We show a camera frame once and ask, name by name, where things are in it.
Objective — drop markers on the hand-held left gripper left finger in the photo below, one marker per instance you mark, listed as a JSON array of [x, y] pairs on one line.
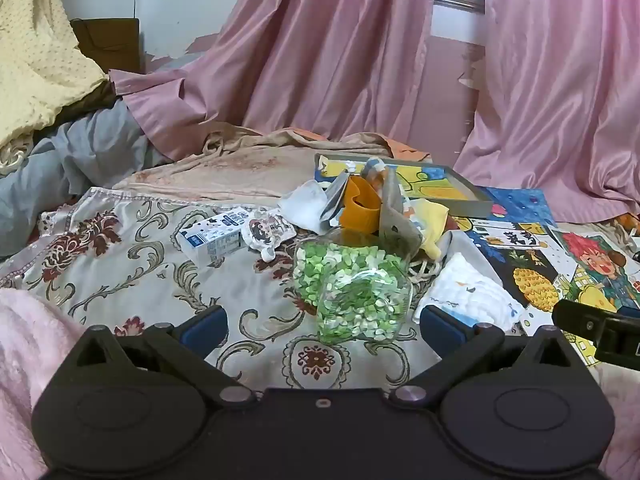
[[202, 332]]

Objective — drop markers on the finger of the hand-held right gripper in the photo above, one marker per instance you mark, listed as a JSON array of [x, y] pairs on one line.
[[590, 322]]

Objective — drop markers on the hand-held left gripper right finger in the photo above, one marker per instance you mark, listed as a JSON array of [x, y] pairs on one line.
[[439, 332]]

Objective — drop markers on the white gauze cloth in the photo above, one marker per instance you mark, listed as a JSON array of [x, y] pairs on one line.
[[467, 292]]

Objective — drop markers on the yellow cloth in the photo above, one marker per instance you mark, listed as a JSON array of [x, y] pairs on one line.
[[431, 220]]

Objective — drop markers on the white printed snack pouch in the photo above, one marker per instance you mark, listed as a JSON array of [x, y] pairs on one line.
[[262, 232]]

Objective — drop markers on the grey tray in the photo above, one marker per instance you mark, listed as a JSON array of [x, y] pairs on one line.
[[450, 195]]

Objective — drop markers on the white tissue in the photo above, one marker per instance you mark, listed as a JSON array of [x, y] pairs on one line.
[[305, 207]]

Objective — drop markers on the light grey cloth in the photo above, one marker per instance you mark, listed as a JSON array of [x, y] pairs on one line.
[[334, 200]]

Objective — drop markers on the blue and orange striped cloth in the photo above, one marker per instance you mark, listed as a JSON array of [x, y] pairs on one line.
[[376, 169]]

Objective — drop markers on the colourful cartoon mat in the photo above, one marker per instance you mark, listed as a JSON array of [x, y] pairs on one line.
[[545, 265]]

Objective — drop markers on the white and blue milk carton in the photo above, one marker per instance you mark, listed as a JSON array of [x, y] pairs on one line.
[[210, 242]]

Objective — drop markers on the floral bed cover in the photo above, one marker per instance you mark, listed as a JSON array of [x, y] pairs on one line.
[[125, 270]]

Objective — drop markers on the glass jar of green stars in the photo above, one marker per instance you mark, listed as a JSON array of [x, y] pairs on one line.
[[350, 285]]

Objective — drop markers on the beige quilt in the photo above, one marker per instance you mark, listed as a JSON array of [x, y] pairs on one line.
[[225, 170]]

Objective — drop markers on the pink fluffy blanket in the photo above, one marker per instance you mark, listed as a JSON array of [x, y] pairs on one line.
[[25, 360]]

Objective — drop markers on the grey duvet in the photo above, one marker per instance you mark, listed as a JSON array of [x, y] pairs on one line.
[[75, 160]]

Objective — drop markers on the pink satin curtain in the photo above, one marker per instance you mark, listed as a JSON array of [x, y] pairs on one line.
[[300, 60], [550, 85]]

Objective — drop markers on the dark brown cloth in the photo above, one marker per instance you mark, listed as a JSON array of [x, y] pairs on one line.
[[95, 102]]

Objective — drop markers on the yellow dotted blanket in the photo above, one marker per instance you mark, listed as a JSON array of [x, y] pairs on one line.
[[35, 60]]

